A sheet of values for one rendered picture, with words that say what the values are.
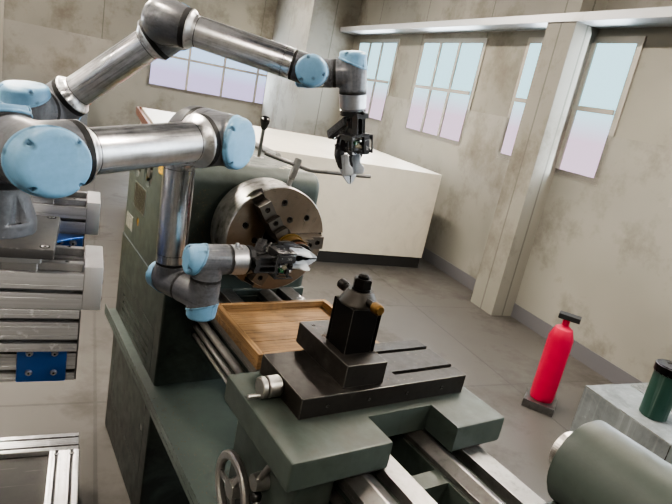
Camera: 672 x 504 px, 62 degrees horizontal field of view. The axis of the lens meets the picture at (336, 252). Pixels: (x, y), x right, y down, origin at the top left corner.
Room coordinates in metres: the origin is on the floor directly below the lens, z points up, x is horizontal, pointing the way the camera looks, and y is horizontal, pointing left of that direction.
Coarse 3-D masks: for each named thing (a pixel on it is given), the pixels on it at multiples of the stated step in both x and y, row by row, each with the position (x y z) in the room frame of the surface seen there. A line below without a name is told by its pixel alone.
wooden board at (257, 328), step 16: (224, 304) 1.44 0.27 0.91; (240, 304) 1.47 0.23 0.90; (256, 304) 1.49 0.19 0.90; (272, 304) 1.52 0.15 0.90; (288, 304) 1.55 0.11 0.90; (304, 304) 1.59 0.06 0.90; (320, 304) 1.62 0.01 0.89; (224, 320) 1.37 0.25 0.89; (240, 320) 1.40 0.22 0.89; (256, 320) 1.43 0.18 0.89; (272, 320) 1.45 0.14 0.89; (288, 320) 1.47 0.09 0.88; (304, 320) 1.49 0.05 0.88; (320, 320) 1.52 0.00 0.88; (240, 336) 1.28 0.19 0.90; (256, 336) 1.33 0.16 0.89; (272, 336) 1.35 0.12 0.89; (288, 336) 1.37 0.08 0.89; (256, 352) 1.20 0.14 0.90; (272, 352) 1.22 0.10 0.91; (256, 368) 1.19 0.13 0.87
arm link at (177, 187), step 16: (176, 112) 1.30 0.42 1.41; (176, 176) 1.31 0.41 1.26; (192, 176) 1.33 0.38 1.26; (176, 192) 1.31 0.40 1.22; (192, 192) 1.34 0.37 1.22; (160, 208) 1.32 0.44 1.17; (176, 208) 1.31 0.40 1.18; (160, 224) 1.32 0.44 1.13; (176, 224) 1.31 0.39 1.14; (160, 240) 1.32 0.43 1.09; (176, 240) 1.32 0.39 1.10; (160, 256) 1.32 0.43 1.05; (176, 256) 1.32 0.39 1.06; (160, 272) 1.32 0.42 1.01; (176, 272) 1.32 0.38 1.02; (160, 288) 1.32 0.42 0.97
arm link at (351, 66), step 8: (344, 56) 1.54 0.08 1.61; (352, 56) 1.54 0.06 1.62; (360, 56) 1.54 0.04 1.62; (336, 64) 1.55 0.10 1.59; (344, 64) 1.55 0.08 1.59; (352, 64) 1.54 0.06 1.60; (360, 64) 1.54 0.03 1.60; (336, 72) 1.54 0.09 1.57; (344, 72) 1.54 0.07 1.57; (352, 72) 1.54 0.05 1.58; (360, 72) 1.55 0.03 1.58; (336, 80) 1.55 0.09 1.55; (344, 80) 1.55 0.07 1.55; (352, 80) 1.54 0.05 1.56; (360, 80) 1.55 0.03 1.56; (344, 88) 1.55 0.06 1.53; (352, 88) 1.55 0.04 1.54; (360, 88) 1.55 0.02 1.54
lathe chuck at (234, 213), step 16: (240, 192) 1.57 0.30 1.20; (272, 192) 1.55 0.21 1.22; (288, 192) 1.58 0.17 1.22; (224, 208) 1.56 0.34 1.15; (240, 208) 1.50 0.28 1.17; (288, 208) 1.59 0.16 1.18; (304, 208) 1.62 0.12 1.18; (224, 224) 1.51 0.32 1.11; (240, 224) 1.51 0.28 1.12; (256, 224) 1.54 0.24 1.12; (288, 224) 1.59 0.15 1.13; (304, 224) 1.62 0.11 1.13; (320, 224) 1.66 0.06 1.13; (224, 240) 1.49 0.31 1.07; (240, 240) 1.51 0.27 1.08; (256, 240) 1.54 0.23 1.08; (272, 240) 1.67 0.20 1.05; (304, 272) 1.64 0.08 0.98; (272, 288) 1.58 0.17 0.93
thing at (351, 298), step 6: (348, 288) 1.08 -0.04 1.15; (342, 294) 1.08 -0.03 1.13; (348, 294) 1.07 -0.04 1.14; (354, 294) 1.06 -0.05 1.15; (360, 294) 1.06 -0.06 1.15; (366, 294) 1.06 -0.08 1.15; (372, 294) 1.07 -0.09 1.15; (342, 300) 1.06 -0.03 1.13; (348, 300) 1.06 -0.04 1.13; (354, 300) 1.05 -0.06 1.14; (360, 300) 1.05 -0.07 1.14; (372, 300) 1.07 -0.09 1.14; (348, 306) 1.05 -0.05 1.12; (354, 306) 1.05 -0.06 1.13; (360, 306) 1.05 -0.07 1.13; (366, 306) 1.05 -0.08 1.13
